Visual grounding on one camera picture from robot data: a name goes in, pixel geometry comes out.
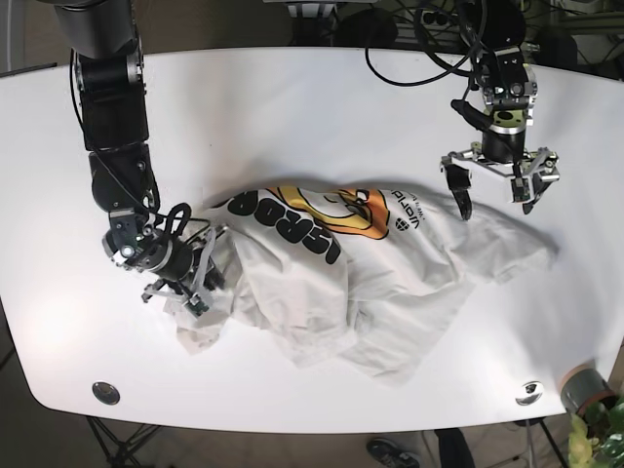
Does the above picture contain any silver table grommet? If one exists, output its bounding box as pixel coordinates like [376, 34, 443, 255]
[92, 381, 121, 406]
[515, 380, 544, 407]

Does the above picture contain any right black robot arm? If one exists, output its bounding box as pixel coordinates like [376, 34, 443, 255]
[52, 1, 224, 319]

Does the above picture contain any left silver table grommet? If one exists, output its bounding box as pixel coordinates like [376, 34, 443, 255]
[92, 381, 121, 406]

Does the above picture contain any right silver table grommet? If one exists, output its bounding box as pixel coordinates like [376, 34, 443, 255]
[515, 380, 544, 407]

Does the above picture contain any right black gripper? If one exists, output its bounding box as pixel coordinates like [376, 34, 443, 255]
[140, 226, 225, 319]

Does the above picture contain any white printed T-shirt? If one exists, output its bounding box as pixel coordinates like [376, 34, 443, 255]
[164, 186, 557, 386]

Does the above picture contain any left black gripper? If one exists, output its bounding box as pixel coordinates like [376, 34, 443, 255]
[441, 107, 561, 221]

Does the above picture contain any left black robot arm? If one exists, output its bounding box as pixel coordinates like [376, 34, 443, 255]
[413, 1, 561, 220]

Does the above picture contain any green potted plant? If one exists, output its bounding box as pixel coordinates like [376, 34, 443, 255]
[567, 397, 623, 468]

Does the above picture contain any grey plant pot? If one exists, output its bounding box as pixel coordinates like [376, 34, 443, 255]
[559, 364, 618, 415]

